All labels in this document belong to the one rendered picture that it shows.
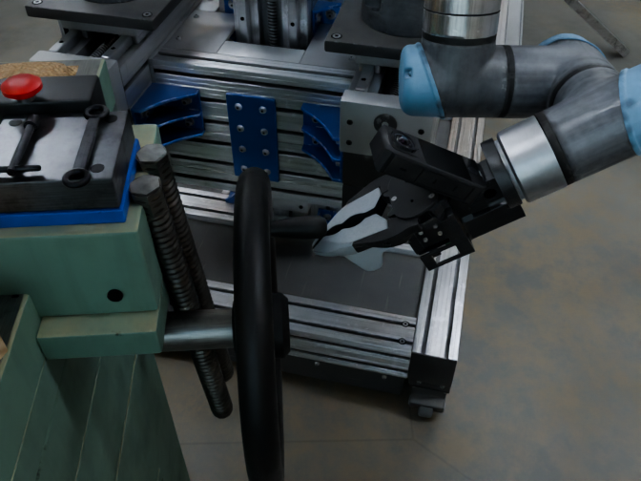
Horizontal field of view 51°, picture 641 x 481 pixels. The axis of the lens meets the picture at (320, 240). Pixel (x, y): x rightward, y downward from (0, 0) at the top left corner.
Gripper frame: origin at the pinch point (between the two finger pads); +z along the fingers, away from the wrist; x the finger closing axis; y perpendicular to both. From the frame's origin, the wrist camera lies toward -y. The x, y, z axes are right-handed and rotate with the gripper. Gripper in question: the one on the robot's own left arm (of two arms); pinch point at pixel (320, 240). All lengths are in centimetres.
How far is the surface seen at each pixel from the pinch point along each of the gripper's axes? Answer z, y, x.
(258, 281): -1.9, -14.6, -17.8
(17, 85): 8.9, -30.8, -4.5
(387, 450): 27, 77, 19
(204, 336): 8.9, -7.0, -13.1
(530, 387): -3, 95, 32
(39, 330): 17.0, -17.5, -15.5
